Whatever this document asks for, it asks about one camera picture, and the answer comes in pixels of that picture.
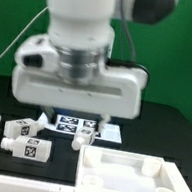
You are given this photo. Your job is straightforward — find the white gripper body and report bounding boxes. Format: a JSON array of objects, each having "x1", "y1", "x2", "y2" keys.
[{"x1": 12, "y1": 34, "x2": 148, "y2": 119}]

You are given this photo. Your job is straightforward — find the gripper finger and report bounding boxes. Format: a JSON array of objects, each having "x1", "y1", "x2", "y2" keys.
[
  {"x1": 96, "y1": 114, "x2": 111, "y2": 133},
  {"x1": 41, "y1": 106, "x2": 57, "y2": 124}
]

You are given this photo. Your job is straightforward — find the white square tabletop part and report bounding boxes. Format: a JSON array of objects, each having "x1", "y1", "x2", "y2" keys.
[{"x1": 75, "y1": 145, "x2": 191, "y2": 192}]

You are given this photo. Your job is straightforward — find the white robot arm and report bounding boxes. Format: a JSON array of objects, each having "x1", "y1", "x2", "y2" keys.
[{"x1": 12, "y1": 0, "x2": 179, "y2": 122}]

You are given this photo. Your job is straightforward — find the white marker sheet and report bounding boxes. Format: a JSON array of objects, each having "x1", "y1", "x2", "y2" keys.
[{"x1": 38, "y1": 114, "x2": 122, "y2": 144}]

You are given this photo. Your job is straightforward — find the grey cable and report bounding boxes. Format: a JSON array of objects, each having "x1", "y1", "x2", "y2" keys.
[{"x1": 0, "y1": 0, "x2": 49, "y2": 82}]

